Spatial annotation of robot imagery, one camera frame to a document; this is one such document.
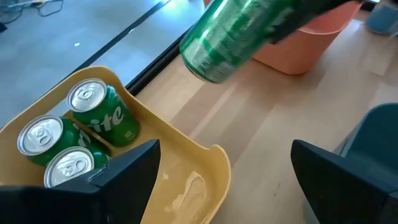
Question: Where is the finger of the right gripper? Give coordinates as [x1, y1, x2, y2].
[267, 0, 364, 44]

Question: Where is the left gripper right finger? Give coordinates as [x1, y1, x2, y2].
[290, 139, 398, 224]

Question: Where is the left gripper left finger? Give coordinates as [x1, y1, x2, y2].
[0, 139, 162, 224]

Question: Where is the green soda can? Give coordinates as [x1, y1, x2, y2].
[43, 146, 112, 189]
[179, 0, 299, 84]
[17, 114, 94, 167]
[66, 77, 141, 147]

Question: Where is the dark blue plastic bin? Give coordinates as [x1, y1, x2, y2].
[334, 103, 398, 184]

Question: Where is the orange plastic bin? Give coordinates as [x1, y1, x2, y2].
[203, 0, 364, 76]

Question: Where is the yellow plastic bin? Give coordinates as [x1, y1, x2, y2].
[0, 65, 233, 224]

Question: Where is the black aluminium table frame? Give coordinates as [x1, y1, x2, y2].
[125, 18, 206, 97]

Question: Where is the black floor cable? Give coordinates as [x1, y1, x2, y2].
[0, 0, 65, 24]

